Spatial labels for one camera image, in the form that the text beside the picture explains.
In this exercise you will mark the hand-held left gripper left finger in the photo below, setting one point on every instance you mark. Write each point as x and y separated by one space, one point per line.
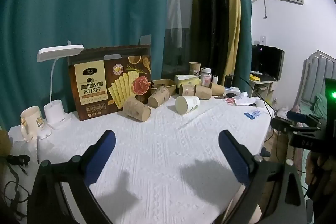
101 158

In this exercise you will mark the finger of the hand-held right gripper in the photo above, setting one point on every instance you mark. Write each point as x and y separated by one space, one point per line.
284 124
299 117

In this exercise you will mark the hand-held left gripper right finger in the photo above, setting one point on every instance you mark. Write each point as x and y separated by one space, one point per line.
235 158

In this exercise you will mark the person's right hand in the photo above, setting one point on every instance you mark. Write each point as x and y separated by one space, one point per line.
319 170

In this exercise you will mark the green bedding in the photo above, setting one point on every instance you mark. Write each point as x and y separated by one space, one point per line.
320 106

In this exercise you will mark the white blue card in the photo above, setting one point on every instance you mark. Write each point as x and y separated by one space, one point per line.
256 113

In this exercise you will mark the small white desk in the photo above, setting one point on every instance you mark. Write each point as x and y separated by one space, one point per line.
265 86

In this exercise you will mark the grey padded headboard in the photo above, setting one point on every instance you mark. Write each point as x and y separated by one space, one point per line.
316 74

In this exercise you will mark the white crumpled cloth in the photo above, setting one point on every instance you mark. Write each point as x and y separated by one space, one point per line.
245 101

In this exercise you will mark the brown paper cup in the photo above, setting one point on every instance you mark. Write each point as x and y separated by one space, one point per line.
158 96
203 92
187 90
194 68
218 89
136 109

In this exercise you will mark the white textured tablecloth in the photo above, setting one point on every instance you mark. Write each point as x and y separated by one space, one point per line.
162 150

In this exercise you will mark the white flat box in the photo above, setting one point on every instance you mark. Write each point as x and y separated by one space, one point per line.
232 90

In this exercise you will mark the dark pen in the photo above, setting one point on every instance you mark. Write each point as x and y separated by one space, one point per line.
38 150

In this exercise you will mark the black monitor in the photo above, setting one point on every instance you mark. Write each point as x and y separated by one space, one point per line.
267 61

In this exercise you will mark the white desk lamp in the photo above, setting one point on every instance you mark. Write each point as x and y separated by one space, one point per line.
56 111

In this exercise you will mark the brown cracker box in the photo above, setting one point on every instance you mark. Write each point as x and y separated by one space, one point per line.
105 87

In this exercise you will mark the black upright phone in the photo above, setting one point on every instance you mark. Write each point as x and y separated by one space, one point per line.
228 81

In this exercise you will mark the white paper cup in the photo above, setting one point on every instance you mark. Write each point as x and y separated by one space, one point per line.
187 105

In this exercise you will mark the cream cartoon mug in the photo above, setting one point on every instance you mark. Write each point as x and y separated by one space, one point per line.
31 119

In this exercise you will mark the small white bottle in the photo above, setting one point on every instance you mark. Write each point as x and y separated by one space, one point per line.
215 80

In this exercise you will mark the black power adapter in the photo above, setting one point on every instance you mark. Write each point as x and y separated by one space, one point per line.
17 159

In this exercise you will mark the pink label jar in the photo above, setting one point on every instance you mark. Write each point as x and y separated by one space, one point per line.
206 78

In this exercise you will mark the yellow tissue box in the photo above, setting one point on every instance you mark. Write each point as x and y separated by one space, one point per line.
187 79

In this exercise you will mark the brown paper bowl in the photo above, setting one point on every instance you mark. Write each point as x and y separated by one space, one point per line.
164 84

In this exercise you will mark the teal curtain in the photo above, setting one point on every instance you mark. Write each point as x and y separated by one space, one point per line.
78 3
244 16

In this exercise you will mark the yellow curtain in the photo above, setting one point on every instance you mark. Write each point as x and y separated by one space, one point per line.
232 16

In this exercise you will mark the dark glass window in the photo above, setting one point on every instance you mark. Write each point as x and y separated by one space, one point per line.
199 16

